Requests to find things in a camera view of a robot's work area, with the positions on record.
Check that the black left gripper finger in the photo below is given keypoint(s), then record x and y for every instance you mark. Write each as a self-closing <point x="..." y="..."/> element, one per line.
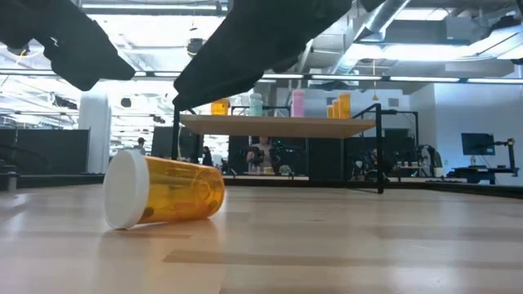
<point x="69" y="45"/>
<point x="253" y="45"/>

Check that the green pill bottle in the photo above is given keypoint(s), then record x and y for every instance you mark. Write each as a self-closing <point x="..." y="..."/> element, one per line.
<point x="256" y="105"/>

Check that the large orange pill bottle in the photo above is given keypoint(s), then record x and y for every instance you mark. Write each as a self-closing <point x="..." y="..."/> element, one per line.
<point x="220" y="108"/>
<point x="171" y="192"/>

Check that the pink pill bottle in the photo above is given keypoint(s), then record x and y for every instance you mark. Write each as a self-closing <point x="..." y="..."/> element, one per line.
<point x="298" y="104"/>

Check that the small orange pill bottle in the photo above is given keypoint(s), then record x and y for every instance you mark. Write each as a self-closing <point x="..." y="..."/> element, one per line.
<point x="336" y="109"/>
<point x="345" y="106"/>
<point x="330" y="112"/>

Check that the black background robot arm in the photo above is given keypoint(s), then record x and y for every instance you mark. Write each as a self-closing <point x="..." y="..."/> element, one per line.
<point x="429" y="159"/>

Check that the wooden shelf black metal legs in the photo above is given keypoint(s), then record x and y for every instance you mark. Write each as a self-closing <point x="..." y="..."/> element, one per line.
<point x="282" y="126"/>

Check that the LED strip light bar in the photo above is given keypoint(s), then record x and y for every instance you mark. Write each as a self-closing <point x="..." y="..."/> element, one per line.
<point x="408" y="78"/>

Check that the white building column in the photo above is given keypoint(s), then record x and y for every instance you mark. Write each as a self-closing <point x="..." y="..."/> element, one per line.
<point x="95" y="130"/>

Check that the black partition panel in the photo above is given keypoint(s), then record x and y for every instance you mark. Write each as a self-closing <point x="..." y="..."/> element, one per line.
<point x="45" y="151"/>

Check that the person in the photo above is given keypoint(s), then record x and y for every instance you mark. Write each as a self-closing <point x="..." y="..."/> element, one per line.
<point x="265" y="155"/>
<point x="141" y="145"/>
<point x="207" y="157"/>

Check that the black computer monitor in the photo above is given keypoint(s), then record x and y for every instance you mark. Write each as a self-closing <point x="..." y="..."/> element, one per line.
<point x="478" y="143"/>

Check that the dark background desk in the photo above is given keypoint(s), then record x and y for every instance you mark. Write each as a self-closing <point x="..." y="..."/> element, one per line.
<point x="484" y="171"/>

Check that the black aluminium rig frame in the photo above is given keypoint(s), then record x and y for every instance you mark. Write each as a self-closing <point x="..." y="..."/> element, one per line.
<point x="449" y="186"/>

